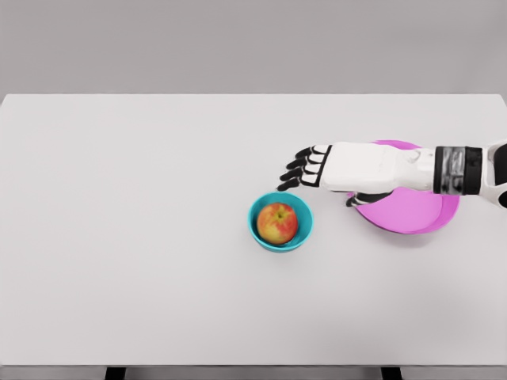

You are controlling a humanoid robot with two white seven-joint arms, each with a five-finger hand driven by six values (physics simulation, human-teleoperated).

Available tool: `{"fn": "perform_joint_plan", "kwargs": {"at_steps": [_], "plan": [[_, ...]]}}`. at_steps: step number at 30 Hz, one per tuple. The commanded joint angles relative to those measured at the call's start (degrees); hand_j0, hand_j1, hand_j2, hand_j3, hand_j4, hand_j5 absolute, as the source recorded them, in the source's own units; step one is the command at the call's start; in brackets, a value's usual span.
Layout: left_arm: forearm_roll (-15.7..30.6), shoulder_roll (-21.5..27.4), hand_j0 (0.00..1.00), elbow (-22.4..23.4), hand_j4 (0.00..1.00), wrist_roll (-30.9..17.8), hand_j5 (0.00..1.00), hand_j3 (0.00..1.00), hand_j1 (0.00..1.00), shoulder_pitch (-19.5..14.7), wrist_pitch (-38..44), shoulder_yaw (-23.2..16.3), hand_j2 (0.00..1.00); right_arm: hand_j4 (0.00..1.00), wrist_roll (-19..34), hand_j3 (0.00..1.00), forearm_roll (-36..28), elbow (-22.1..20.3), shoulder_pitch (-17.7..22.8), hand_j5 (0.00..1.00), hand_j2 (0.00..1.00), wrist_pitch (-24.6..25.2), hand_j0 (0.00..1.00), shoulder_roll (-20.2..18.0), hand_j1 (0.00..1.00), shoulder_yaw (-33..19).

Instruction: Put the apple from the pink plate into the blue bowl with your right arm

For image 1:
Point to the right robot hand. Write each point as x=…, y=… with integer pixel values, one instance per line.
x=352, y=168

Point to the red yellow apple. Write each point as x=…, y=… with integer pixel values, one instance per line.
x=277, y=223

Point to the pink plate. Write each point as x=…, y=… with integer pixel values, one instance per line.
x=404, y=211

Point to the blue bowl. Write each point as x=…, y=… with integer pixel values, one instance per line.
x=301, y=233

